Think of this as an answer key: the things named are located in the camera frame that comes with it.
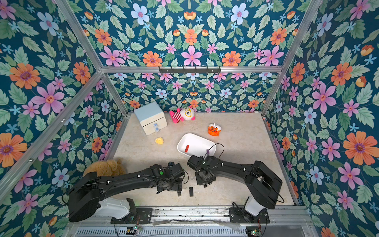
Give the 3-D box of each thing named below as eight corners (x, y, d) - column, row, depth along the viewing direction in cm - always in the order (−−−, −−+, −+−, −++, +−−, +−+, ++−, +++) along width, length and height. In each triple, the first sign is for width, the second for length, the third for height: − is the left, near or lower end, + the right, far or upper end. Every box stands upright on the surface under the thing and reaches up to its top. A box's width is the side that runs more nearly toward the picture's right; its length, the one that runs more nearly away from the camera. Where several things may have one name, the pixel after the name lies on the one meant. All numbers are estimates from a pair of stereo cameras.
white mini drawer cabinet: (147, 137, 107) (141, 123, 95) (140, 123, 115) (133, 109, 103) (168, 127, 113) (164, 113, 101) (159, 114, 121) (155, 100, 109)
